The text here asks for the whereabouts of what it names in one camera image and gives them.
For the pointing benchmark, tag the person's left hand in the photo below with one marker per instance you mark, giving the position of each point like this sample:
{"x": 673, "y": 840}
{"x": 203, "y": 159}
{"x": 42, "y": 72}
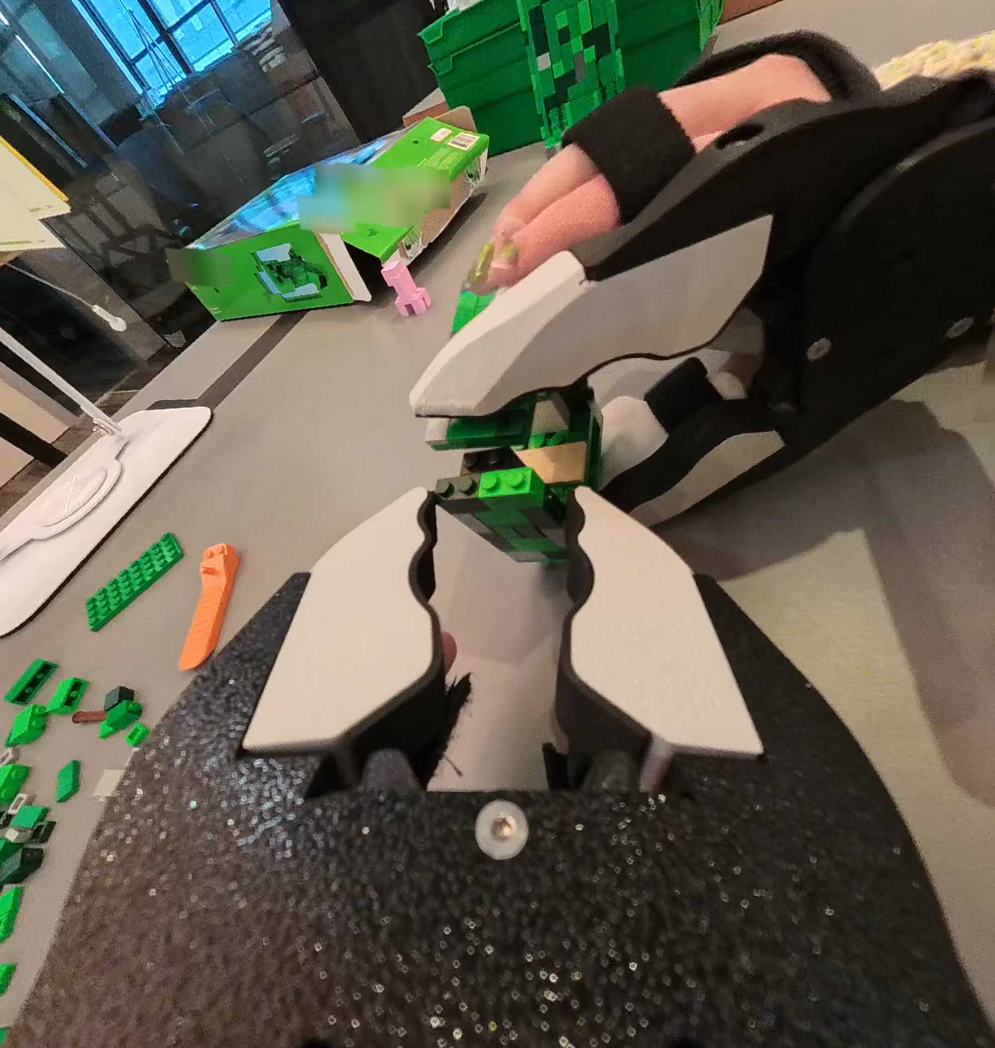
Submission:
{"x": 450, "y": 651}

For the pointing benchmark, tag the white table mat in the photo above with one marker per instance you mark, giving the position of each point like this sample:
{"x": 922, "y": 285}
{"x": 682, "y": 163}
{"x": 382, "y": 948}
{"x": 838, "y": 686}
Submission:
{"x": 170, "y": 442}

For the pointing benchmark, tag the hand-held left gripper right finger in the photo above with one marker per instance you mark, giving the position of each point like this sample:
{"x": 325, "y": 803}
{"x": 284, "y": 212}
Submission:
{"x": 653, "y": 655}

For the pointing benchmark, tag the lego instruction booklet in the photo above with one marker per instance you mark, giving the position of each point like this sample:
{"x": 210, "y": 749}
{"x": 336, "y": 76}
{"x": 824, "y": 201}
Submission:
{"x": 6, "y": 205}

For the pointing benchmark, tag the orange brick separator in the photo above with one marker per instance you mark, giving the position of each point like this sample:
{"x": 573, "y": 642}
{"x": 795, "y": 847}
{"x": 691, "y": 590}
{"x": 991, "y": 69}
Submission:
{"x": 207, "y": 610}

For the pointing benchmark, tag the green lego creeper figure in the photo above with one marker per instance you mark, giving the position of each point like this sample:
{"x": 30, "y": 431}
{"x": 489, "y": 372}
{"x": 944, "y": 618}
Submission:
{"x": 513, "y": 508}

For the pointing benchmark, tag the long green lego plate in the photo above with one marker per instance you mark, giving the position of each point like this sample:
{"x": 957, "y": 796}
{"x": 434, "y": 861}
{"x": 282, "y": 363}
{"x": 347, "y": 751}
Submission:
{"x": 133, "y": 581}

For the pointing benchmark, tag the black box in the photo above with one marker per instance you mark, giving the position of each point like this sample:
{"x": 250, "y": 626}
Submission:
{"x": 350, "y": 65}

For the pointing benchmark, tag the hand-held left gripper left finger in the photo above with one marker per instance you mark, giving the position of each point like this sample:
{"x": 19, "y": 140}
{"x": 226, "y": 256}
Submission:
{"x": 358, "y": 655}

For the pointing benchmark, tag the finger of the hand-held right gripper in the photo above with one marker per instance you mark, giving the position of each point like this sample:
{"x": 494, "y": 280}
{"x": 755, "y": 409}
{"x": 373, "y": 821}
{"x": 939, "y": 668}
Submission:
{"x": 710, "y": 471}
{"x": 563, "y": 327}

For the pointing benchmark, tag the tall green creeper figure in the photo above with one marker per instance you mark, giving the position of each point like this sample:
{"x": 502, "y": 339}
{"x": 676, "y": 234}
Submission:
{"x": 571, "y": 65}

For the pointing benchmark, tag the white booklet stand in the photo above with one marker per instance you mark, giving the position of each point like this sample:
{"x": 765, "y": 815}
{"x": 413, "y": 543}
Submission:
{"x": 55, "y": 508}

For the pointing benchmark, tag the person's right forearm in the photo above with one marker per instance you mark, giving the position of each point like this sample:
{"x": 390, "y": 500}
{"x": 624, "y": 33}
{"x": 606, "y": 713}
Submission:
{"x": 956, "y": 53}

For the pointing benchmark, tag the stack of green crates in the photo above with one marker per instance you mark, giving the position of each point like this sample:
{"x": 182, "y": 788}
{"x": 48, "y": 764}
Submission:
{"x": 481, "y": 74}

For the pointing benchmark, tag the pink lego pig figure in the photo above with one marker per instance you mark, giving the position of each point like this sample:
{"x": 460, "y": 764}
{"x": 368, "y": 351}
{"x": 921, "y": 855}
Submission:
{"x": 407, "y": 291}

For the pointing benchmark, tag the green lego set box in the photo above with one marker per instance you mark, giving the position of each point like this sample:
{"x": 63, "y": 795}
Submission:
{"x": 243, "y": 278}

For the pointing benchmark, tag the pile of small green bricks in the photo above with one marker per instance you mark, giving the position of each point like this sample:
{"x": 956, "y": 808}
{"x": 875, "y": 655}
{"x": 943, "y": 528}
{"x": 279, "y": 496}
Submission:
{"x": 26, "y": 725}

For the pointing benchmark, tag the person's right hand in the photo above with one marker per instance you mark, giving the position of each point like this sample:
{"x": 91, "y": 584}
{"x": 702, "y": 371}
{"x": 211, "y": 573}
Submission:
{"x": 546, "y": 213}

